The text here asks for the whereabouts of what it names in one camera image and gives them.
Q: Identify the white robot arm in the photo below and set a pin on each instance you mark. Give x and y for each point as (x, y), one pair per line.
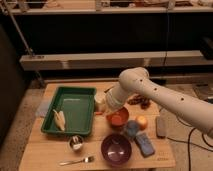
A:
(196, 112)

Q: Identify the red bowl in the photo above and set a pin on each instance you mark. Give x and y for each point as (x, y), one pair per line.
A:
(119, 118)

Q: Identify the purple bowl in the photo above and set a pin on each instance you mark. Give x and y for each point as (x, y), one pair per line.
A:
(116, 150)

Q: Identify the white cylindrical container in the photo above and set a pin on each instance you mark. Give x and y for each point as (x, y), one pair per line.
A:
(100, 104)

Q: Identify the green plastic tray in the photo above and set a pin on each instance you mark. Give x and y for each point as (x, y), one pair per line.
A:
(77, 104)

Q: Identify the bunch of dark grapes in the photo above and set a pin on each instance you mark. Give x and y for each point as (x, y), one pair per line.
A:
(143, 102)

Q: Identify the yellow red apple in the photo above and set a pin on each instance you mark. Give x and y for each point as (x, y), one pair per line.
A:
(142, 121)

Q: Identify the wooden shelf rack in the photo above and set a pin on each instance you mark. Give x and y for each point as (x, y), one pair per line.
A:
(172, 46)

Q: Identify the small metal cup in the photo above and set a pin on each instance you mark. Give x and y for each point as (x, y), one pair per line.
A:
(76, 142)

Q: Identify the grey rectangular block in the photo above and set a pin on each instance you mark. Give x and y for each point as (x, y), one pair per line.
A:
(160, 127)

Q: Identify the grey cloth beside table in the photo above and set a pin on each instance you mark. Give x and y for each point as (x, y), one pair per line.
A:
(43, 108)

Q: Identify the blue sponge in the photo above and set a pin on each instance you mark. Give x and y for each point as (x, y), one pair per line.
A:
(144, 145)

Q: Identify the silver fork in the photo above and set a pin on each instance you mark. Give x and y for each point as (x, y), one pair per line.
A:
(84, 160)

